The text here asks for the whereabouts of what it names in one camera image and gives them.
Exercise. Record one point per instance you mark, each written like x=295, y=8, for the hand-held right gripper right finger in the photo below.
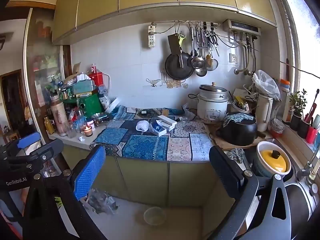
x=225, y=172

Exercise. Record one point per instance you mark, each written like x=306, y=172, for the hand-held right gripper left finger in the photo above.
x=90, y=172

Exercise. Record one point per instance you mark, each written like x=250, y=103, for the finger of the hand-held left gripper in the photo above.
x=28, y=140
x=47, y=151

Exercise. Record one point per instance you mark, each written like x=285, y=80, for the clear glass jar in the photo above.
x=184, y=119

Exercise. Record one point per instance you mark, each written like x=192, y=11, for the long white box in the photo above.
x=166, y=121

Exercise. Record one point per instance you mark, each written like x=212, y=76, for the grey dish rag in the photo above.
x=236, y=155

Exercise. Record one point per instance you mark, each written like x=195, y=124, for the yellow oil bottle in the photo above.
x=49, y=126

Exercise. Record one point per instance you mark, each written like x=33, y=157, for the wooden cutting board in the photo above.
x=217, y=146

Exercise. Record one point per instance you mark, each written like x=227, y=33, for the crumpled plastic floor bag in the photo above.
x=100, y=202

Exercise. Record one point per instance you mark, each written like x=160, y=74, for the small crumpled paper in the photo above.
x=81, y=138

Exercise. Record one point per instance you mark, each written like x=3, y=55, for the beige patterned flask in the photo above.
x=58, y=117

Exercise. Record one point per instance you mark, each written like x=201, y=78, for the lit glass candle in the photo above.
x=88, y=132

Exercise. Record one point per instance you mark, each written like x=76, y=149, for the black cooking pot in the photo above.
x=237, y=133

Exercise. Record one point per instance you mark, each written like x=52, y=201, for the yellow pot lid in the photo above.
x=272, y=160

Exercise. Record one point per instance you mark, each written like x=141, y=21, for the teal knit cloth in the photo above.
x=238, y=117

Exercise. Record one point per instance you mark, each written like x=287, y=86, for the blue patterned table cloth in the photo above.
x=145, y=147

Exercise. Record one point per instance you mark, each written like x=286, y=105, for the green metal tin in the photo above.
x=90, y=103

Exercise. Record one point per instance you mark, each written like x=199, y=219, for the white rice cooker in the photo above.
x=212, y=107

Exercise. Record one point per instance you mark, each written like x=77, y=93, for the stack of small bowls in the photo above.
x=277, y=127

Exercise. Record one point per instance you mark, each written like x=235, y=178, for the white perforated round disc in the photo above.
x=112, y=106

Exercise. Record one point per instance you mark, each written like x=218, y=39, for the white electric kettle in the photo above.
x=263, y=112

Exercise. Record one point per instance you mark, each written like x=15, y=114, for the teal tissue box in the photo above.
x=83, y=87

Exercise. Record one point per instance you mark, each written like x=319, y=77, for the glass door cabinet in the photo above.
x=42, y=67

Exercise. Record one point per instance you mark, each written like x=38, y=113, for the white paper sheet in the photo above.
x=131, y=110

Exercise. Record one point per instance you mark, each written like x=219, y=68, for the clear plastic bowl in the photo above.
x=154, y=216

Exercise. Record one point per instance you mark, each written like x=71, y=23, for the small blue white box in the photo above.
x=157, y=130

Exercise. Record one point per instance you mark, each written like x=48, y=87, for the sink faucet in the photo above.
x=306, y=170

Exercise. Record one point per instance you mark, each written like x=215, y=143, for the brown cardboard box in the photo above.
x=165, y=112

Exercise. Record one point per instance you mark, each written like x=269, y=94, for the red box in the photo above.
x=96, y=76

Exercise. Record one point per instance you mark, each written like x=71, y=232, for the red cup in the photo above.
x=310, y=135

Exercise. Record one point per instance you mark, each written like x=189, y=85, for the clear plastic bag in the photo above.
x=267, y=83

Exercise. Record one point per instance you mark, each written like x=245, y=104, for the potted green plant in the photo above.
x=297, y=102

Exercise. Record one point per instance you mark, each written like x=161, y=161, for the metal water pipes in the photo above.
x=246, y=72

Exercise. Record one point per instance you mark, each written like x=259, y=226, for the steel ladle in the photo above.
x=201, y=72

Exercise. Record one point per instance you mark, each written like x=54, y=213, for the mesh strainer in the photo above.
x=211, y=63

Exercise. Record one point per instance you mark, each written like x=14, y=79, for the black frying pan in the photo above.
x=178, y=71

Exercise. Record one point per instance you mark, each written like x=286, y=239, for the steel skimmer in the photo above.
x=197, y=62

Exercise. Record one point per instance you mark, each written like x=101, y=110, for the kitchen scissors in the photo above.
x=214, y=40

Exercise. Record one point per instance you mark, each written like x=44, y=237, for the steel cleaver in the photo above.
x=173, y=42

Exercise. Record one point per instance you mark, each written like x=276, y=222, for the yellow green peeler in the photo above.
x=182, y=38

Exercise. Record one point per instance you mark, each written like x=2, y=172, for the white power strip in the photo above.
x=151, y=40

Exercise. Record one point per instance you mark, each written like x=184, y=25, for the tableware wall decal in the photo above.
x=172, y=83

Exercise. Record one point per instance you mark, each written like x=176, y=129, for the white wall socket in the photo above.
x=233, y=58

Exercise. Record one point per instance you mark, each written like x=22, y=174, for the wall water heater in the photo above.
x=241, y=27

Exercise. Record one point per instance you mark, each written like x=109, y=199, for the metal hanging rail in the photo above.
x=170, y=22

